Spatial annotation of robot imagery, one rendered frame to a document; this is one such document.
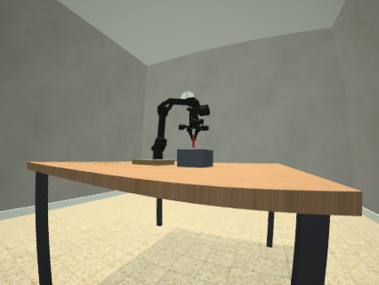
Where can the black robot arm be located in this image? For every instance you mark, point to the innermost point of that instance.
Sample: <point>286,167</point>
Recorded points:
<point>162,111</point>

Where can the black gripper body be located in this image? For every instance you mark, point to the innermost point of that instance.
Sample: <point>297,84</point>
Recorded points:
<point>203,128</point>

